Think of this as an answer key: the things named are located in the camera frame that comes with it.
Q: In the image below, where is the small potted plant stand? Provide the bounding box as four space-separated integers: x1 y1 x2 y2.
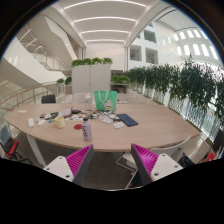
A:
55 76 73 95

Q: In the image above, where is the clear shaker bottle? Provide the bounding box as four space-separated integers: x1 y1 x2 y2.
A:
83 92 93 113

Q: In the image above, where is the green tote bag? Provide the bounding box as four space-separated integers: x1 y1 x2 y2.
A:
93 90 118 112

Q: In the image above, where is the row of green hedge plants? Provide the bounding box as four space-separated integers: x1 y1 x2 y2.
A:
123 55 224 129

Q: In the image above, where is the white cabinet topped with plants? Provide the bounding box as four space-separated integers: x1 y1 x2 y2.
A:
70 56 114 95

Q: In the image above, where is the dark blue keyboard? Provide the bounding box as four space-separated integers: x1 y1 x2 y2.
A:
116 113 139 128

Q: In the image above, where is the open printed booklet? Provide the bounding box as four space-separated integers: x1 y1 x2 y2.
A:
58 106 73 118

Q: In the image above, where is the pale yellow mug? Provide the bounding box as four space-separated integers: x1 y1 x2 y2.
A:
51 115 66 130

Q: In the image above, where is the red and black chair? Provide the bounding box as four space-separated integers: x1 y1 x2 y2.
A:
0 124 22 162

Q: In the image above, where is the white chair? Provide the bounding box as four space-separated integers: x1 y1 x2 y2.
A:
115 134 193 190
72 92 96 105

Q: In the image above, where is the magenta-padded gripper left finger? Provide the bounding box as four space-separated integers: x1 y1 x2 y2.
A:
43 144 95 187

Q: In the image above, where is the white plastic packet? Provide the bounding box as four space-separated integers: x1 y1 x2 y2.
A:
113 121 126 130

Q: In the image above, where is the lilac drink bottle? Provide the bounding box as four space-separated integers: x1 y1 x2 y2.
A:
81 116 93 142

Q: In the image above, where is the low shelf with plants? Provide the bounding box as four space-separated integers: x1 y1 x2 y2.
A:
110 74 132 95

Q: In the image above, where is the black office chair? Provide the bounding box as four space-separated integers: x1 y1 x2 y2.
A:
41 94 57 104

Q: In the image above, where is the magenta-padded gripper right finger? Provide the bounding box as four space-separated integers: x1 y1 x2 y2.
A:
130 143 184 187

